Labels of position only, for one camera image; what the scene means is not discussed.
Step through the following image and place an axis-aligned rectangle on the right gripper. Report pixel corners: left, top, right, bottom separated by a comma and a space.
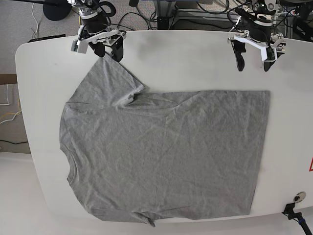
77, 15, 126, 61

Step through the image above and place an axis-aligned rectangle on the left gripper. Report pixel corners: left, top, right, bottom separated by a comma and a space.
227, 14, 286, 71

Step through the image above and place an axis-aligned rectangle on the grey T-shirt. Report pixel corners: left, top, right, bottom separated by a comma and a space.
59, 57, 270, 225

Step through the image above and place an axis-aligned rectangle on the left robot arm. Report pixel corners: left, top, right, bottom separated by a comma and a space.
227, 0, 286, 71

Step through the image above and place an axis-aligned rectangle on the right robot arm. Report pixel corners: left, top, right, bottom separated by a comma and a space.
68, 0, 126, 62

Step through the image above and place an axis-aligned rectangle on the black flat device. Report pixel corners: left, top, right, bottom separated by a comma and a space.
27, 34, 66, 43

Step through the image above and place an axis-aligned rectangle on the round dark stand base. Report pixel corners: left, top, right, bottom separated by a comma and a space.
43, 0, 72, 21

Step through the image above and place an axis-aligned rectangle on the red warning sticker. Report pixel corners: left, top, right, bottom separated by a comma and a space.
309, 158, 313, 172

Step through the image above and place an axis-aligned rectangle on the round silver table grommet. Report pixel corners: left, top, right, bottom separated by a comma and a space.
293, 191, 306, 203

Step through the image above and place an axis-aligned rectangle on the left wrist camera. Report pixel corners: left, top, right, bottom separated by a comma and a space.
260, 47, 277, 62

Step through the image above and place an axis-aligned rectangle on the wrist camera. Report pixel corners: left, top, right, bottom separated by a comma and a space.
71, 40, 89, 54
260, 47, 277, 62

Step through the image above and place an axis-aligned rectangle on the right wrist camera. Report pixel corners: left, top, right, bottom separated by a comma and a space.
71, 40, 89, 54

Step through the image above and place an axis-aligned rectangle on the black table leg post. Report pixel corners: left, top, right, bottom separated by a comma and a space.
156, 0, 175, 30

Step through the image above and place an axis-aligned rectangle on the aluminium frame rail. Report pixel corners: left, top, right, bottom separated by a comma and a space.
171, 9, 229, 22

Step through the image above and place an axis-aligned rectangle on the black clamp with cable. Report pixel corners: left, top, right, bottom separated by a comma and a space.
282, 203, 312, 235

